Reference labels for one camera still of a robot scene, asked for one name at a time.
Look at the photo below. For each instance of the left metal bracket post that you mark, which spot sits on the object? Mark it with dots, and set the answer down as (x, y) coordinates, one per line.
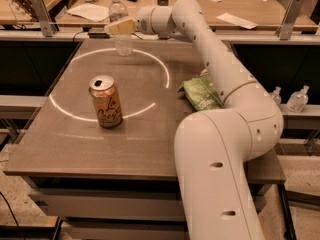
(48, 28)

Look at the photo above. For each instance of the white paper slip right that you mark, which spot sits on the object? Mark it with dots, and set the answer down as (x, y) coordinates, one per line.
(237, 21)

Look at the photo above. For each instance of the clear plastic water bottle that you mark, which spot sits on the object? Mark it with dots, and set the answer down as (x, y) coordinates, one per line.
(123, 42)

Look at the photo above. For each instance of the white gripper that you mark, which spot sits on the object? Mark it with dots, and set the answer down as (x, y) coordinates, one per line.
(143, 20)

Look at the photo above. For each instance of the white paper sheet left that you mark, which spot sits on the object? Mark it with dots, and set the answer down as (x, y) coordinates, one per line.
(91, 12)

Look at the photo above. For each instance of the green jalapeno chip bag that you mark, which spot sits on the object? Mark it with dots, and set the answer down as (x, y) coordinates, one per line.
(200, 92)

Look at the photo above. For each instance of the middle metal bracket post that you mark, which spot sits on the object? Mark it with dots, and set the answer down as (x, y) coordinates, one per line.
(163, 2)

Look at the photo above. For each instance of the sanitizer bottle right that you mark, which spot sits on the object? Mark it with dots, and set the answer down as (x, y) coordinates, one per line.
(298, 100)

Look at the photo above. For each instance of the white cabinet drawer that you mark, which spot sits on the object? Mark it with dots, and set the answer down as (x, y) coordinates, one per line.
(136, 205)

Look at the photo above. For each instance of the metal bracket post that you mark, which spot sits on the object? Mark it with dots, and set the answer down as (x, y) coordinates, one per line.
(163, 2)
(284, 31)
(48, 28)

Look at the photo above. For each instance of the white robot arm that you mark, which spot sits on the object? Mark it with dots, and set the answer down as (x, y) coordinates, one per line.
(211, 146)

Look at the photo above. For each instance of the right metal bracket post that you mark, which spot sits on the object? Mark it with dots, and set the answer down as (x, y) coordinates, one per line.
(284, 31)

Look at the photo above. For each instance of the orange LaCroix soda can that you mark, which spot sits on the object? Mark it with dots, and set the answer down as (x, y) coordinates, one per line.
(106, 101)

